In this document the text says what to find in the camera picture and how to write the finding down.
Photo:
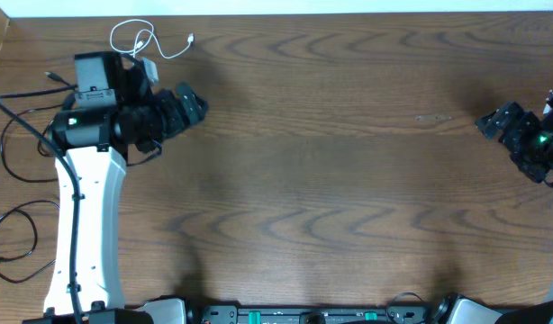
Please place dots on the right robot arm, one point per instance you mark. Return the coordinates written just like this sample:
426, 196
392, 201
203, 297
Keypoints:
457, 309

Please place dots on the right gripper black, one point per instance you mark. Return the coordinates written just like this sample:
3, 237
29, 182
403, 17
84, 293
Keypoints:
513, 138

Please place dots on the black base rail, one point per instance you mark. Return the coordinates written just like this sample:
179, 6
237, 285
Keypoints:
407, 313

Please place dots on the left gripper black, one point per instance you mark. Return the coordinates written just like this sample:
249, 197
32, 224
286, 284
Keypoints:
176, 120

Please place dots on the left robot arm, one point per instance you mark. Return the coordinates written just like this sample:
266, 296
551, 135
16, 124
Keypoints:
112, 108

